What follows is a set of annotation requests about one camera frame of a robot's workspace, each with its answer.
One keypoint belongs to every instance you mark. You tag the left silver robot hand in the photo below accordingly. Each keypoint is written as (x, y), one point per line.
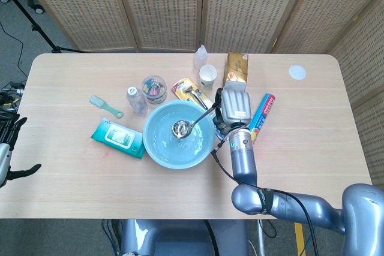
(4, 160)

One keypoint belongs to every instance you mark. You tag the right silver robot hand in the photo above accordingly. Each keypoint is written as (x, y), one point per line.
(235, 106)

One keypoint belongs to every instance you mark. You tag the stainless steel ladle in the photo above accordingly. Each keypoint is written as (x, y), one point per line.
(180, 128)

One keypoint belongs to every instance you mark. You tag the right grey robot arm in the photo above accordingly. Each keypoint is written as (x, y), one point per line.
(243, 160)

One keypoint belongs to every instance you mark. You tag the clear plastic water bottle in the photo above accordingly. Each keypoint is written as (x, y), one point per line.
(136, 101)

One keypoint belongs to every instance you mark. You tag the blue cling film roll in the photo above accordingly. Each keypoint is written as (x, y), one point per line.
(264, 109)

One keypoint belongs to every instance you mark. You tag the gold tissue pack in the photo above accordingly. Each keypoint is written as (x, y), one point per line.
(237, 70)

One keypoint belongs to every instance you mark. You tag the floral print paper cup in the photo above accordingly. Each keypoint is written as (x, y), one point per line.
(208, 77)

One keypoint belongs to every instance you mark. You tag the yellow razor blister pack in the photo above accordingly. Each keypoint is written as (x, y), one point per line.
(192, 92)

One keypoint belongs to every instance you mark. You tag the white squeeze wash bottle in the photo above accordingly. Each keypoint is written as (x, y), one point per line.
(201, 58)

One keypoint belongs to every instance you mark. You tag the white round table cap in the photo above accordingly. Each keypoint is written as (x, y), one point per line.
(298, 72)

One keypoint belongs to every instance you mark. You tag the clear jar of binder clips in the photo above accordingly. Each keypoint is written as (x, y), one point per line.
(154, 89)

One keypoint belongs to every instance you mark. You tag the light blue plastic basin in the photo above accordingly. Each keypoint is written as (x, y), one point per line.
(168, 154)

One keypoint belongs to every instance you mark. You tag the green wet wipes pack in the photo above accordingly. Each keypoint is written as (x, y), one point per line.
(114, 136)

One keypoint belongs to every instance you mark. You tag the wicker folding screen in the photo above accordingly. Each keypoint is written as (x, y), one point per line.
(168, 7)

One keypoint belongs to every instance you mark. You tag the black tripod stand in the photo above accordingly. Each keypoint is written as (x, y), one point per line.
(39, 28)

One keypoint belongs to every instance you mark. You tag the grey robot torso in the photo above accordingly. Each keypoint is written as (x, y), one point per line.
(180, 238)

